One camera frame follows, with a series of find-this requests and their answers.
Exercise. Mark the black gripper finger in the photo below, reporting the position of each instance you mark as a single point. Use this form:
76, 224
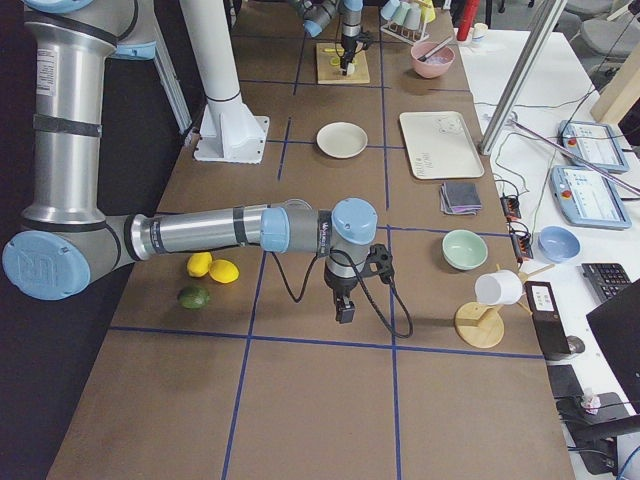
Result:
344, 62
345, 310

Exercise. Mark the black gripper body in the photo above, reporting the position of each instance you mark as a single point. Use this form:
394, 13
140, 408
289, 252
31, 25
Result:
348, 44
339, 287

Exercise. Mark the cream round plate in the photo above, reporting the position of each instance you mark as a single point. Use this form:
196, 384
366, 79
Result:
342, 140

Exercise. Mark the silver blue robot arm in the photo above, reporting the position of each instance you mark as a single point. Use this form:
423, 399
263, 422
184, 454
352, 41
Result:
316, 17
67, 242

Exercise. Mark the white bear tray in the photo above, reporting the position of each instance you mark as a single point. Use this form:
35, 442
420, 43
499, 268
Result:
440, 146

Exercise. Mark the wooden cutting board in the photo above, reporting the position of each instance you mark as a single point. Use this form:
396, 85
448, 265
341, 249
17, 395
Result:
328, 74

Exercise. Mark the cup rack with cups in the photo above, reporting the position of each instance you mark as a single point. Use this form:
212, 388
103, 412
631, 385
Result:
407, 20

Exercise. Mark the pink bowl with ice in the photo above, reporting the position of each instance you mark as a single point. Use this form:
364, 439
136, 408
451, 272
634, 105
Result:
434, 66

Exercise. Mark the yellow lemon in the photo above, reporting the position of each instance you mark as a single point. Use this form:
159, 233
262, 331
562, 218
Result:
198, 264
223, 271

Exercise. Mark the red bottle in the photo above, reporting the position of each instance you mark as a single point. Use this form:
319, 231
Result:
467, 19

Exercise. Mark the green bowl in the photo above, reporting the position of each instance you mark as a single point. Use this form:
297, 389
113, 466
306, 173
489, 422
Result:
464, 250

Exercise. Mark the wooden mug stand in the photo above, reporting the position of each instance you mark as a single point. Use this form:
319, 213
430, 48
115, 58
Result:
481, 325

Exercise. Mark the grey folded cloth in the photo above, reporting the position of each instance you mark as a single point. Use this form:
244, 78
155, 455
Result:
459, 198

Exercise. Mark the green lime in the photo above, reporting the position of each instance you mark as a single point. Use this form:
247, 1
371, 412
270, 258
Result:
193, 297

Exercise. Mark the white mug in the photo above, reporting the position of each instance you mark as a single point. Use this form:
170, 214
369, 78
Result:
502, 287

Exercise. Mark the orange black connector strip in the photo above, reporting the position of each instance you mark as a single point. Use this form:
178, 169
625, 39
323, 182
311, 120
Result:
519, 233

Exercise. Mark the black box with label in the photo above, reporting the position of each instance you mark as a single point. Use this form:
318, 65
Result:
546, 319

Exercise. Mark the blue bowl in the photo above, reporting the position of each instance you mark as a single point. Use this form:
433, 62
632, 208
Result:
558, 244

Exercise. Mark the near teach pendant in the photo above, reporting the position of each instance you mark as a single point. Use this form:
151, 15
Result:
587, 199

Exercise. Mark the teach pendant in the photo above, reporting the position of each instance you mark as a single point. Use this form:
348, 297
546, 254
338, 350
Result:
594, 142
587, 199

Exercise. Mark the far teach pendant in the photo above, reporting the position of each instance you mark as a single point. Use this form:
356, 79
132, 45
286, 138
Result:
594, 142

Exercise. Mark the black keyboard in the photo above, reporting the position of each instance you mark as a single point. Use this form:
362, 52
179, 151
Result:
605, 279

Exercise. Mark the black laptop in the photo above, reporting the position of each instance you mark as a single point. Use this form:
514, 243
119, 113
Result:
615, 326

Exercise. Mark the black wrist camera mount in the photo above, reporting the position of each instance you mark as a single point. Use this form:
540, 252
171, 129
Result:
379, 263

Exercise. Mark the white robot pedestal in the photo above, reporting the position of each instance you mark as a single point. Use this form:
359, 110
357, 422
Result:
229, 132

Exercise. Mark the aluminium frame post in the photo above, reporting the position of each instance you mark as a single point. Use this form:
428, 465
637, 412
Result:
543, 26

